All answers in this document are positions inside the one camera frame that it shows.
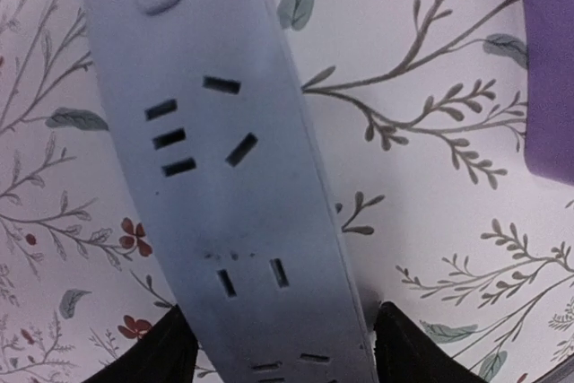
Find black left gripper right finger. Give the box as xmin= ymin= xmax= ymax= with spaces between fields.
xmin=374 ymin=301 xmax=483 ymax=383

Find purple power strip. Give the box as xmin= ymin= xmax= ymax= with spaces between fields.
xmin=523 ymin=0 xmax=573 ymax=185

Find light blue power strip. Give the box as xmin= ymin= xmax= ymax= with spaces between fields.
xmin=84 ymin=0 xmax=377 ymax=382

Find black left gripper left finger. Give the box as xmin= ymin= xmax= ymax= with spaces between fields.
xmin=84 ymin=306 xmax=199 ymax=383

